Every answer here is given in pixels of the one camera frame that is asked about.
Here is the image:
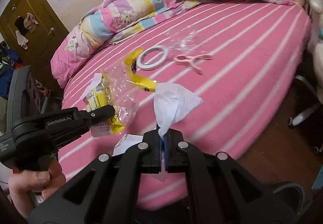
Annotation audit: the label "white tissue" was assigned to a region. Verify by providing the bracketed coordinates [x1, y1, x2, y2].
[153, 83, 203, 140]

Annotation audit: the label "yellow clear plastic wrapper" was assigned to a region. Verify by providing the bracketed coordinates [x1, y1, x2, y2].
[84, 48, 157, 137]

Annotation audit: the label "clear plastic bag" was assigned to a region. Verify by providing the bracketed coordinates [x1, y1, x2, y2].
[165, 27, 201, 56]

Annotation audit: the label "dark round trash bin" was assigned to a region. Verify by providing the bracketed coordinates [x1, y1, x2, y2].
[267, 181, 305, 217]

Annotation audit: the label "person's left hand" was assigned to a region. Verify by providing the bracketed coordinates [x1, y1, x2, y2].
[8, 159, 66, 218]

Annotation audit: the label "clutter pile by door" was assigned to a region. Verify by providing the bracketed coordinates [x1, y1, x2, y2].
[1, 40, 23, 100]

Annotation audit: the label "pink striped bed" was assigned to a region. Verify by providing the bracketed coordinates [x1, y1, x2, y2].
[57, 0, 312, 212]

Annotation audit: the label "white paper scrap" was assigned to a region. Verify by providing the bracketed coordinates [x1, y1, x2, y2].
[79, 73, 102, 100]

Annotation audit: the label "pink plastic clip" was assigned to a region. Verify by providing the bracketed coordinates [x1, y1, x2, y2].
[173, 54, 212, 75]

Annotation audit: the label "white tape roll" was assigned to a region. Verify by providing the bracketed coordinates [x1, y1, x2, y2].
[136, 45, 168, 71]

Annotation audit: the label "brown wooden door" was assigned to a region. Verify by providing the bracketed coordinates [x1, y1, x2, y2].
[1, 0, 68, 65]

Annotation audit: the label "clothes hanging on door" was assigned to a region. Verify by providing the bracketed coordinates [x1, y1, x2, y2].
[14, 13, 39, 50]

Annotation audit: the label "cream leather office chair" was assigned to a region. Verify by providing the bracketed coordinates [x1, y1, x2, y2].
[287, 0, 323, 154]

